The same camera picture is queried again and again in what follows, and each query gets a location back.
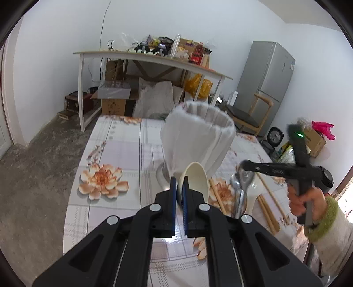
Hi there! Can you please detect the cream plastic soup ladle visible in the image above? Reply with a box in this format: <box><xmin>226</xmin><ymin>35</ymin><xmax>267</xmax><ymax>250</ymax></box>
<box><xmin>176</xmin><ymin>162</ymin><xmax>209</xmax><ymax>208</ymax></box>

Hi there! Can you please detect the lone wooden chopstick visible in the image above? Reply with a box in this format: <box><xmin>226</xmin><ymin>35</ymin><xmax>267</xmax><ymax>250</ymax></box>
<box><xmin>256</xmin><ymin>172</ymin><xmax>290</xmax><ymax>225</ymax></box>

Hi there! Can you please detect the metal spoon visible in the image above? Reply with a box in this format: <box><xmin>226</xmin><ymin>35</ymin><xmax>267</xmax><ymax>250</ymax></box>
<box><xmin>236</xmin><ymin>167</ymin><xmax>255</xmax><ymax>218</ymax></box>
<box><xmin>230</xmin><ymin>173</ymin><xmax>244</xmax><ymax>219</ymax></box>

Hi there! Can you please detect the cream plastic rice paddle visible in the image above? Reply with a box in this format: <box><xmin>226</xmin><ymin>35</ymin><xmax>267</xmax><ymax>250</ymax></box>
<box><xmin>245</xmin><ymin>173</ymin><xmax>266</xmax><ymax>215</ymax></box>

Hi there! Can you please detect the person's right hand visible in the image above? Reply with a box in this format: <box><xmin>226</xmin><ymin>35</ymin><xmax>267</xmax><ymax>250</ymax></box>
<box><xmin>288</xmin><ymin>185</ymin><xmax>328</xmax><ymax>222</ymax></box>

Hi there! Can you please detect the black trash bin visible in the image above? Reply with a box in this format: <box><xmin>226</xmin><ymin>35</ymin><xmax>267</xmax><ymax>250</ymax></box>
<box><xmin>316</xmin><ymin>166</ymin><xmax>334</xmax><ymax>194</ymax></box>

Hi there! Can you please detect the yellow white rice bag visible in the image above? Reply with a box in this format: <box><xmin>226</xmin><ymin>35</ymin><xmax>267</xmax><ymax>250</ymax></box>
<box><xmin>276</xmin><ymin>142</ymin><xmax>295</xmax><ymax>164</ymax></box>

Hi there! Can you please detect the cardboard box on stand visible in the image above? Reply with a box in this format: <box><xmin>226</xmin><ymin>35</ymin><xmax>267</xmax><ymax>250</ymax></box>
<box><xmin>302</xmin><ymin>127</ymin><xmax>326</xmax><ymax>158</ymax></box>

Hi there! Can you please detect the black rice cooker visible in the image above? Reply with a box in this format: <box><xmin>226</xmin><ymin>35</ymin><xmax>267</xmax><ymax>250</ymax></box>
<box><xmin>260</xmin><ymin>127</ymin><xmax>284</xmax><ymax>155</ymax></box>

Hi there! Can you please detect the pink plastic bag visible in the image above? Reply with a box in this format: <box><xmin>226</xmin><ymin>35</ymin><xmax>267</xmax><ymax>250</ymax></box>
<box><xmin>312</xmin><ymin>121</ymin><xmax>336</xmax><ymax>140</ymax></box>

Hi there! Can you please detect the floral plastic tablecloth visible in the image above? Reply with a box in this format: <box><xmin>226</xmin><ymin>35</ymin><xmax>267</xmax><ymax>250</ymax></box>
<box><xmin>63</xmin><ymin>116</ymin><xmax>308</xmax><ymax>286</ymax></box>

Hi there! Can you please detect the metal utensil holder with bag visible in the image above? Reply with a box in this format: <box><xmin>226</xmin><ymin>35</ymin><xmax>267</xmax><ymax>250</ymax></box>
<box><xmin>156</xmin><ymin>101</ymin><xmax>236</xmax><ymax>190</ymax></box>

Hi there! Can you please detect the wooden chair black seat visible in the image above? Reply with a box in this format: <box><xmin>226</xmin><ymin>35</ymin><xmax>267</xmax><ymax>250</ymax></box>
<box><xmin>225</xmin><ymin>93</ymin><xmax>273</xmax><ymax>136</ymax></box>

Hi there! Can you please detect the grey white sack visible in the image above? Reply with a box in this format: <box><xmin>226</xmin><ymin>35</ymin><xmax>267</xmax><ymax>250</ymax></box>
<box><xmin>133</xmin><ymin>78</ymin><xmax>183</xmax><ymax>120</ymax></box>

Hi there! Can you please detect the cardboard box under desk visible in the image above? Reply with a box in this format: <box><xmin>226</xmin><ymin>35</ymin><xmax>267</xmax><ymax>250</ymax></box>
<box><xmin>100</xmin><ymin>99</ymin><xmax>136</xmax><ymax>117</ymax></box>

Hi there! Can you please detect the yellow plastic bag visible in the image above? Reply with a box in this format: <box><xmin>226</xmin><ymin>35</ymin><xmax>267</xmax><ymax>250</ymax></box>
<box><xmin>185</xmin><ymin>74</ymin><xmax>213</xmax><ymax>99</ymax></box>

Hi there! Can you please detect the silver refrigerator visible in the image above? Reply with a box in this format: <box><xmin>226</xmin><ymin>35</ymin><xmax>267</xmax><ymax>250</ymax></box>
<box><xmin>234</xmin><ymin>41</ymin><xmax>296</xmax><ymax>137</ymax></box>

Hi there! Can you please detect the wooden top white desk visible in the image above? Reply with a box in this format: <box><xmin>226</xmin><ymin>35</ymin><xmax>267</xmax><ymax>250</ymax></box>
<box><xmin>74</xmin><ymin>50</ymin><xmax>232</xmax><ymax>132</ymax></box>

